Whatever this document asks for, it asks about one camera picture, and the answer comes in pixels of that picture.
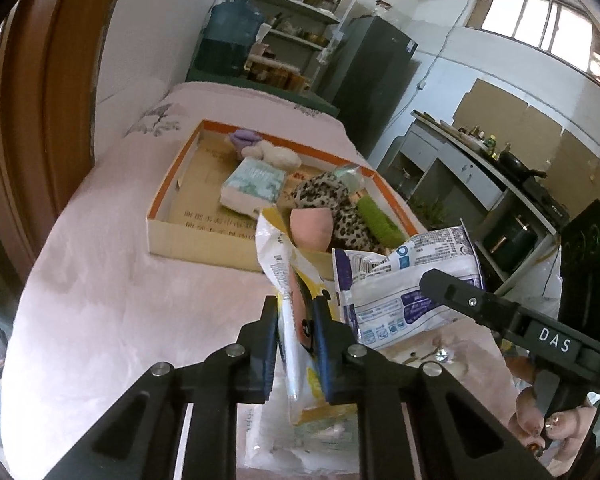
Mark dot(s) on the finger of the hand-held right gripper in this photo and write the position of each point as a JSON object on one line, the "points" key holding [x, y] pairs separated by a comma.
{"points": [[460, 295]]}

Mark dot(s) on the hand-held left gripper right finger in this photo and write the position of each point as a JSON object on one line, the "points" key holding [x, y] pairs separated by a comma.
{"points": [[322, 350]]}

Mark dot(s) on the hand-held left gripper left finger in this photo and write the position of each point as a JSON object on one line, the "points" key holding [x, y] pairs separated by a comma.
{"points": [[270, 345]]}

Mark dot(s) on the yellow white plastic packet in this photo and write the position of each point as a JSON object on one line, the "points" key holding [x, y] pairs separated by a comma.
{"points": [[295, 340]]}

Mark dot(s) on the purple white plastic packet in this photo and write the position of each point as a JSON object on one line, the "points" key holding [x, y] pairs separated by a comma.
{"points": [[395, 300]]}

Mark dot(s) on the pink sponge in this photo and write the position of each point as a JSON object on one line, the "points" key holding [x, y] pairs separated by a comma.
{"points": [[310, 227]]}

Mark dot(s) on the orange-rimmed cardboard box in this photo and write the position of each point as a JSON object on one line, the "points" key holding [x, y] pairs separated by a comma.
{"points": [[205, 200]]}

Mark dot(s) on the white plush toy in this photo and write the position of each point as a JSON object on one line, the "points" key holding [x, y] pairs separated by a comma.
{"points": [[280, 157]]}

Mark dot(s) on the purple scrunchie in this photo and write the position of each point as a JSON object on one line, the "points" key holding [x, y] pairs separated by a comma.
{"points": [[245, 137]]}

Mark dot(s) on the person's right hand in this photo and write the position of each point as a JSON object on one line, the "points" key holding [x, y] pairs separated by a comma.
{"points": [[527, 410]]}

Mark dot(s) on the black gas stove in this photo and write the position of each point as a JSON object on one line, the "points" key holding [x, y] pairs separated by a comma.
{"points": [[550, 200]]}

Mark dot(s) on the potted green plant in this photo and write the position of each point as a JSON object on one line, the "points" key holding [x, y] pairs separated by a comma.
{"points": [[432, 212]]}

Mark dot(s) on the kitchen counter cabinet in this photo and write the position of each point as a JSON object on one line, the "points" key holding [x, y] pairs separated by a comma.
{"points": [[460, 175]]}

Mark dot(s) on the leopard print cloth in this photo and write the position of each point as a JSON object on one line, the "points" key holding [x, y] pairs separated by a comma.
{"points": [[350, 225]]}

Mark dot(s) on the black wok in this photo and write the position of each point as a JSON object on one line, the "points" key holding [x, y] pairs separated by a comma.
{"points": [[512, 162]]}

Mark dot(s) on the row of small bottles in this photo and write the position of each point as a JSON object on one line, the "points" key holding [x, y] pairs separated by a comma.
{"points": [[482, 140]]}

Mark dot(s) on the blue white tissue pack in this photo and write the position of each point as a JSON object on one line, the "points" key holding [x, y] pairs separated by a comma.
{"points": [[252, 182]]}

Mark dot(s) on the dark refrigerator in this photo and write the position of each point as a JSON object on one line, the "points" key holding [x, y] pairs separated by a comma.
{"points": [[370, 75]]}

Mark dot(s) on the barred window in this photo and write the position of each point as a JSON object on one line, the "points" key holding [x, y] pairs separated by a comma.
{"points": [[540, 15]]}

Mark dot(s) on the row of amber jars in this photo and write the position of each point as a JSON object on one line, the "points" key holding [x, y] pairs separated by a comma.
{"points": [[280, 75]]}

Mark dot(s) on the blue water jug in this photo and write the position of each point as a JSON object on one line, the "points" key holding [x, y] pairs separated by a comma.
{"points": [[230, 35]]}

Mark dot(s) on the green shelf rack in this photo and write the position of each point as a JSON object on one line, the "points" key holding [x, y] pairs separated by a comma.
{"points": [[305, 10]]}

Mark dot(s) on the cardboard wall sheet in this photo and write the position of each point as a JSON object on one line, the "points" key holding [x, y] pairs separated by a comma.
{"points": [[505, 105]]}

